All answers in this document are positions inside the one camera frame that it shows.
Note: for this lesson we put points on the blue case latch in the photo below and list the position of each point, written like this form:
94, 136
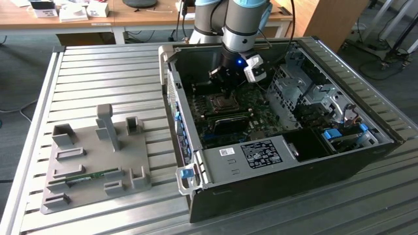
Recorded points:
186, 174

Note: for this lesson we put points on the hard disk in blue carrier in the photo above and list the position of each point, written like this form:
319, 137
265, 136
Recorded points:
331, 134

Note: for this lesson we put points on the grey metal disk bay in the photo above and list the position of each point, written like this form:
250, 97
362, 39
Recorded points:
287, 90

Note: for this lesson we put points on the grey parts rack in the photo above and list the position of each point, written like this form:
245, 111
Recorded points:
95, 156

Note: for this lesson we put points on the CPU socket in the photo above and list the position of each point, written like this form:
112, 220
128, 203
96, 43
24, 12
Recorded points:
210, 109

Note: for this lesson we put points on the green RAM stick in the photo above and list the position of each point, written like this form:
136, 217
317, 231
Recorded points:
88, 176

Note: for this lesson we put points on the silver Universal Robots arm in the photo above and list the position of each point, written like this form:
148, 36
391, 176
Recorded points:
242, 27

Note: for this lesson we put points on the black graphics card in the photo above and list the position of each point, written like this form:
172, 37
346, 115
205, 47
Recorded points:
230, 125

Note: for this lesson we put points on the CPU with silver top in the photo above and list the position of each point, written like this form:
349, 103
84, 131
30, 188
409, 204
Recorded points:
229, 104

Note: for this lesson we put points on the blue card retainer clip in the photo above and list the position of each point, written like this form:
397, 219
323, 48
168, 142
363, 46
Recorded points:
178, 115

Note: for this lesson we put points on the dark round object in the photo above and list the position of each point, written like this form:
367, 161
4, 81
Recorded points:
140, 3

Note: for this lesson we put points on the white box with printed text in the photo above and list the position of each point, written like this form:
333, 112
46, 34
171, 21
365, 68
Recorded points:
98, 12

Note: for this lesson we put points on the white box with round hole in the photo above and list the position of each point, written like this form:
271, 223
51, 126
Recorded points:
74, 17

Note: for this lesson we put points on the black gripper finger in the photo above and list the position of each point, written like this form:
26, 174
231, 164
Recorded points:
230, 93
226, 94

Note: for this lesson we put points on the white box with black lid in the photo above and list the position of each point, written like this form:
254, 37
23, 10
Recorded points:
46, 13

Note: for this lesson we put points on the grey power supply unit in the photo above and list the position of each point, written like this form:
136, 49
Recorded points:
222, 166

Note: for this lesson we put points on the metal equipment stand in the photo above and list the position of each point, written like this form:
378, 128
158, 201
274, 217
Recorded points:
390, 25

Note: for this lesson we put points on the green motherboard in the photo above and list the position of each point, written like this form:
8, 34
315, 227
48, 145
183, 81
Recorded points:
261, 115

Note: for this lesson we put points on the wooden panel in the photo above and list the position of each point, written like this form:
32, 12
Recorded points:
333, 22

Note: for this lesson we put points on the wooden desk white frame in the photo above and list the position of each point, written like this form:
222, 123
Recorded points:
147, 17
19, 17

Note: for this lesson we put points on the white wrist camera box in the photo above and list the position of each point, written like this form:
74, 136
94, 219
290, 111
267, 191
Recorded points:
255, 69

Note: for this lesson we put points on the black open PC case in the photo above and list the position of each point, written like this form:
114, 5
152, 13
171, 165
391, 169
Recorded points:
277, 195

